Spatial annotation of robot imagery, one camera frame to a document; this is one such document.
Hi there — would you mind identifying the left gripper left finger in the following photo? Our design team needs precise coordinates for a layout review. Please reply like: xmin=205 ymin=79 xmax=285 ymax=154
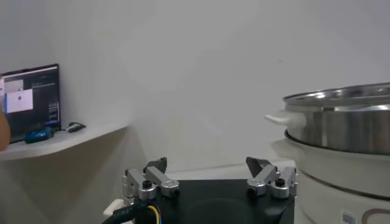
xmin=122 ymin=156 xmax=180 ymax=205

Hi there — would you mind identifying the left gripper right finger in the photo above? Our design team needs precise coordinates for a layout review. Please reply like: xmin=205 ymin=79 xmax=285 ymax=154
xmin=246 ymin=156 xmax=299 ymax=200

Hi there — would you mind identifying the white electric steamer pot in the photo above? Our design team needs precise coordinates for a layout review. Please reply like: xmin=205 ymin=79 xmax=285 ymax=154
xmin=271 ymin=138 xmax=390 ymax=224

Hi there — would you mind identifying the stainless steel steamer pot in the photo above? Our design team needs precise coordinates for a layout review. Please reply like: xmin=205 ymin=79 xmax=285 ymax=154
xmin=264 ymin=82 xmax=390 ymax=155

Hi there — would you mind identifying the glass pot lid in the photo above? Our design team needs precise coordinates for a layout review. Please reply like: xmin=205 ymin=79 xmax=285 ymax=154
xmin=102 ymin=198 xmax=126 ymax=217

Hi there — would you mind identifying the small black device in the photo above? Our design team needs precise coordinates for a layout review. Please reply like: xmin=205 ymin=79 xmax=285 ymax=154
xmin=65 ymin=121 xmax=87 ymax=133

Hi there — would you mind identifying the white side table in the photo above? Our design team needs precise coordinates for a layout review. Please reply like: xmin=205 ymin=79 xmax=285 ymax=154
xmin=0 ymin=121 xmax=129 ymax=162

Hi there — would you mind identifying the blue computer mouse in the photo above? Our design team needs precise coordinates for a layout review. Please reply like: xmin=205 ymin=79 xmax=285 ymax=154
xmin=23 ymin=127 xmax=55 ymax=144

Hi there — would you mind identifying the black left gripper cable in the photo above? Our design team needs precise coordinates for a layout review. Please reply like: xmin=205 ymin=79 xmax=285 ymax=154
xmin=101 ymin=199 xmax=164 ymax=224

